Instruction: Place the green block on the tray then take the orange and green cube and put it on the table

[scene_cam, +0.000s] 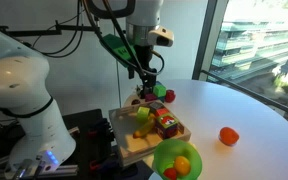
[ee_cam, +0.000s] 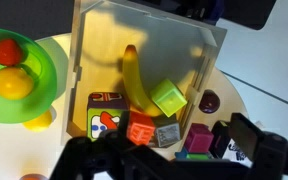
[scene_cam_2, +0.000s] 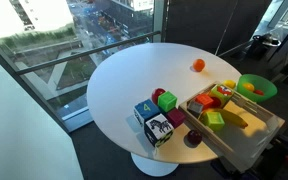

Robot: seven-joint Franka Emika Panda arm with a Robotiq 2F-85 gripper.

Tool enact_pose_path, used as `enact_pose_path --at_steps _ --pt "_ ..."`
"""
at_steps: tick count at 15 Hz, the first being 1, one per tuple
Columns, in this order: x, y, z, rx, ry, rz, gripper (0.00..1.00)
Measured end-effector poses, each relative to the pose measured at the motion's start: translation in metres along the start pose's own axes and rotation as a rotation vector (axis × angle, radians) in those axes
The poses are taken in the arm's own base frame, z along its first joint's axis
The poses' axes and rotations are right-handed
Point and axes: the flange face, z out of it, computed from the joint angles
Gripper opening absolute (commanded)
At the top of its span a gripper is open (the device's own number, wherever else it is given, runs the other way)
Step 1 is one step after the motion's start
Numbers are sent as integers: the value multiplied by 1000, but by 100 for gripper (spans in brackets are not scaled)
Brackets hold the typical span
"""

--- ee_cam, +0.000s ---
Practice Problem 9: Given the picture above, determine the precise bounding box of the green plastic cube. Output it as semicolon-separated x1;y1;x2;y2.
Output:
186;153;213;160

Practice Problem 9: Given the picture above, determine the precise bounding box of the orange plastic cube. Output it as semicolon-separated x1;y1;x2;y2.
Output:
127;111;155;145

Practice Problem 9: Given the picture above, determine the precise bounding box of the light green cube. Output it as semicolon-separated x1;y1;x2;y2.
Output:
150;79;187;117

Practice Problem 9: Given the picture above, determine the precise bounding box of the red toy fruit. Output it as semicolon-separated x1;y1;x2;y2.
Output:
0;39;23;66

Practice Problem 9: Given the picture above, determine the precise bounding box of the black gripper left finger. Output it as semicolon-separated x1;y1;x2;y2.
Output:
49;111;142;180

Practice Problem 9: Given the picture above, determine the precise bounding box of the yellow toy fruit in bowl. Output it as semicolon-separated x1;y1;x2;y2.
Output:
0;67;34;100

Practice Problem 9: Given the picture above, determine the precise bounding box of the white round table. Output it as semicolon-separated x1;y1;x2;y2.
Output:
0;33;248;180

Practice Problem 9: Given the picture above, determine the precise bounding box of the black white zebra cube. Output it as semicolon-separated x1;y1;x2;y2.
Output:
209;120;252;167

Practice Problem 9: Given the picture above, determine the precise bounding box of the teal plastic cube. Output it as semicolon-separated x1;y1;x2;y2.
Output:
175;147;188;159

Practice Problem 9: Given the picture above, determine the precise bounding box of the wooden tray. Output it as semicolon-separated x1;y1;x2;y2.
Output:
63;0;226;137

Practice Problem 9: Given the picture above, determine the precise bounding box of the yellow toy lemon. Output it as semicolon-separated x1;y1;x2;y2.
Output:
23;111;52;132

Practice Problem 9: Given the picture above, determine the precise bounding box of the yellow banana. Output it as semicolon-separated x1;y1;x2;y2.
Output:
122;45;162;117

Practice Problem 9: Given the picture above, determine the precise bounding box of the orange and green picture cube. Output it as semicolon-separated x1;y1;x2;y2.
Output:
87;92;129;141

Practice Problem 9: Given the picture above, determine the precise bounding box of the orange toy ball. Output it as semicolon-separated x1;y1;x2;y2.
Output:
19;173;48;180

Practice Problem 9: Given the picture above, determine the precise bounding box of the grey plastic cube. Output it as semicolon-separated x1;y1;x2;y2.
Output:
153;115;181;147

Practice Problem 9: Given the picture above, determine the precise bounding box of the dark purple plum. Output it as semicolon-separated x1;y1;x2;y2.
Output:
199;89;220;114

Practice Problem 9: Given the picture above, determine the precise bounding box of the magenta plastic cube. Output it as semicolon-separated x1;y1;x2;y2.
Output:
184;123;214;153

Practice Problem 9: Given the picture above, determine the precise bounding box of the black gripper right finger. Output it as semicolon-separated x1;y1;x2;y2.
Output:
229;113;288;180

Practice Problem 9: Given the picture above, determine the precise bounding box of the green plastic bowl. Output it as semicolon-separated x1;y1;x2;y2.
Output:
0;29;57;124

